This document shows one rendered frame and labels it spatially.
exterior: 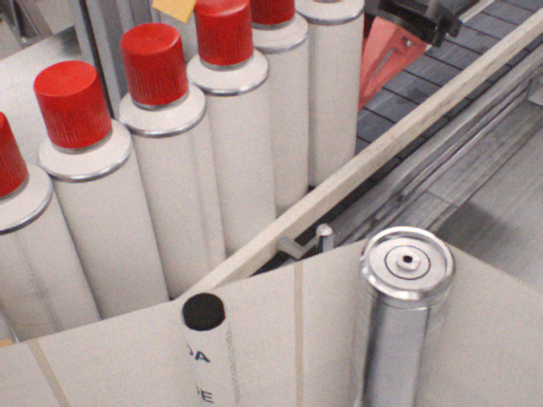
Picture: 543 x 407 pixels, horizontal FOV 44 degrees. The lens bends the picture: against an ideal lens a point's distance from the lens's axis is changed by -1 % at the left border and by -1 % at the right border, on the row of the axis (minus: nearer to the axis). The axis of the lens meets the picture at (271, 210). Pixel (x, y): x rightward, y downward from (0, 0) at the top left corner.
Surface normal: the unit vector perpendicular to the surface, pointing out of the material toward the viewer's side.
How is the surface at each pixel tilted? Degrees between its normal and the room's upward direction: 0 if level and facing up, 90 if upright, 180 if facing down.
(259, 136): 90
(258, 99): 90
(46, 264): 90
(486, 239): 0
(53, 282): 90
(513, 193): 0
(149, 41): 3
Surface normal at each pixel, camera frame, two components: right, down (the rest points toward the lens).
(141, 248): 0.85, 0.36
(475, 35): -0.04, -0.70
